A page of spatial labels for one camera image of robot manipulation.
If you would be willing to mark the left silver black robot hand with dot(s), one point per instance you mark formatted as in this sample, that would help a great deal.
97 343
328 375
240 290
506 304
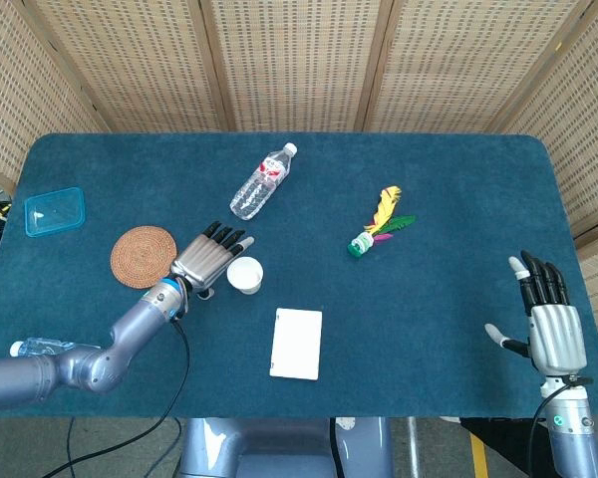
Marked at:
204 261

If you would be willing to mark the white paper cup green flowers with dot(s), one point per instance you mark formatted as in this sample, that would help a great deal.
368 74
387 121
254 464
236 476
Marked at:
245 274

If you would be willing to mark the small clear plastic bottle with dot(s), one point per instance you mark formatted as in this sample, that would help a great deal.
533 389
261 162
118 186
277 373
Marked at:
35 346

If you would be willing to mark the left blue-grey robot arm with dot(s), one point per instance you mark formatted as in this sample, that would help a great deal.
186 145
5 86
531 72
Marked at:
89 363

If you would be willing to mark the blue velvet tablecloth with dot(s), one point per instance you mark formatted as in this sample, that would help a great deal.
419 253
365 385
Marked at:
403 338

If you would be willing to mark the clear water bottle red label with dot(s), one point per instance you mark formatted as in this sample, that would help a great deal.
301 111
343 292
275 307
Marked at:
256 191

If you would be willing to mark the grey metal table leg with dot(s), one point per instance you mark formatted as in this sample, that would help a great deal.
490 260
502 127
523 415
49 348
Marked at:
413 448

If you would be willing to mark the white card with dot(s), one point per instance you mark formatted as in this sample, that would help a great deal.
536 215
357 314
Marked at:
296 343

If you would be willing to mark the blue-grey robot torso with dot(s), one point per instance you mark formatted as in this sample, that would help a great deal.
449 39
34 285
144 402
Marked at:
279 448

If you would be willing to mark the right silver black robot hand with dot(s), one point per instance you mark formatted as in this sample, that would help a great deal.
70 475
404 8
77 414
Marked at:
558 338

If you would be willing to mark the blue transparent container lid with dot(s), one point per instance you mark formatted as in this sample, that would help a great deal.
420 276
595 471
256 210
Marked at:
55 211

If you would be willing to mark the brown woven round coaster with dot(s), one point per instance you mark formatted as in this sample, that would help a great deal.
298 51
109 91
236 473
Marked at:
139 254

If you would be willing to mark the feather shuttlecock green base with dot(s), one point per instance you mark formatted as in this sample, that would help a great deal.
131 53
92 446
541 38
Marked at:
361 244

